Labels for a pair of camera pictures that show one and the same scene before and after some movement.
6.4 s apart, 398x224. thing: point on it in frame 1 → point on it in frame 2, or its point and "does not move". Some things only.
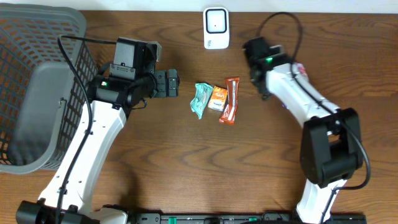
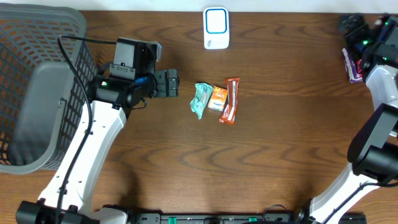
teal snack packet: [203, 92] does not move
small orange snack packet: [218, 98] does not move
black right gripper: [263, 91] → [349, 40]
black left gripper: [163, 83] does not move
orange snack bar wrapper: [229, 115] does not move
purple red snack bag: [301, 68] → [355, 69]
